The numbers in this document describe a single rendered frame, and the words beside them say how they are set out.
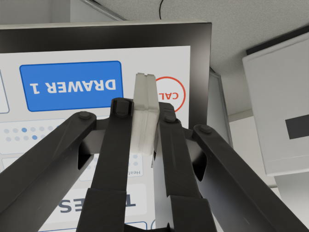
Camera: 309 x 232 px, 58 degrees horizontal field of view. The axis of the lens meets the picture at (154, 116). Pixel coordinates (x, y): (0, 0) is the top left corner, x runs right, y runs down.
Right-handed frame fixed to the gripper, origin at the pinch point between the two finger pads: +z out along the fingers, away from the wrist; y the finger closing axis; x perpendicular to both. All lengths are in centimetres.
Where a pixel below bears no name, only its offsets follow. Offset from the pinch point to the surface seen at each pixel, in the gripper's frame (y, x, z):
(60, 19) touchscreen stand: -13.1, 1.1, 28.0
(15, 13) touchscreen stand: -17.6, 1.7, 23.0
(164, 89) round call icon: 2.3, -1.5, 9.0
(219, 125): 76, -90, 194
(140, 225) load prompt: 2.1, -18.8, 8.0
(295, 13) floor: 100, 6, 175
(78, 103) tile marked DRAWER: -5.9, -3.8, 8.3
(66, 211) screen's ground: -6.7, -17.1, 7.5
